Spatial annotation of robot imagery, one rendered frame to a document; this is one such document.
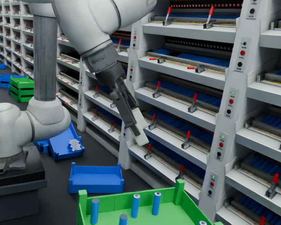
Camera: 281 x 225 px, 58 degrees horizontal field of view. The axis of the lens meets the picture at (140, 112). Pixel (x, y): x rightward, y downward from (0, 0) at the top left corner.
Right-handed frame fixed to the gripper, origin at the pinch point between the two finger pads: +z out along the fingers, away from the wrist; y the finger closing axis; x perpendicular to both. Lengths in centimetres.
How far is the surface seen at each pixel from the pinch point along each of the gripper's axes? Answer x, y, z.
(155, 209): -4.3, 12.4, 18.1
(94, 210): -16.1, 17.8, 7.1
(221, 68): 35, -41, 7
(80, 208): -18.2, 18.6, 4.6
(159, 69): 10, -67, 1
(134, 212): -9.1, 14.3, 15.0
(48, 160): -81, -78, 26
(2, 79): -182, -253, -38
